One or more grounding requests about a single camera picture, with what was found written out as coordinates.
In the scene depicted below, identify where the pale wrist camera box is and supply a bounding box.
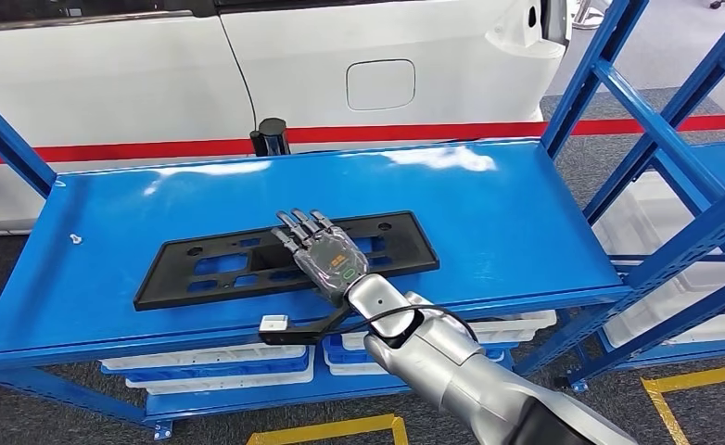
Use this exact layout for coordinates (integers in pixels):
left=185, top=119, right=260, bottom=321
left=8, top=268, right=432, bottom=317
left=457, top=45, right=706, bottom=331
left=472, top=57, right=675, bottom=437
left=259, top=314, right=290, bottom=336

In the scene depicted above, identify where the black barrier post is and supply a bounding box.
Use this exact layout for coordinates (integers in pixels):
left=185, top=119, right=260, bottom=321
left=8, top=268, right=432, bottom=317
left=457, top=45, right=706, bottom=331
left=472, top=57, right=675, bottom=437
left=249, top=118, right=291, bottom=158

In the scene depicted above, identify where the black plastic mounting panel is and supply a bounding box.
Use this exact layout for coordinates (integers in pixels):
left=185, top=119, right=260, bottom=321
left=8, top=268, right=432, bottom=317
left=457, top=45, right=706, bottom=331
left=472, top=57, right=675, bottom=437
left=133, top=210, right=441, bottom=312

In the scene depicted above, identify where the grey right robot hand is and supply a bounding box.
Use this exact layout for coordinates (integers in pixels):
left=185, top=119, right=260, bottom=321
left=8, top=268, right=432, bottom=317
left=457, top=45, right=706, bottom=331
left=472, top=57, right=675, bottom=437
left=270, top=209, right=371, bottom=307

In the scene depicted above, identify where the white car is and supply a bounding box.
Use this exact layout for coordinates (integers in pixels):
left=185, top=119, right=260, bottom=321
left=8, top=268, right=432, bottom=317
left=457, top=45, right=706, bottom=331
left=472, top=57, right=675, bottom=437
left=0, top=0, right=576, bottom=237

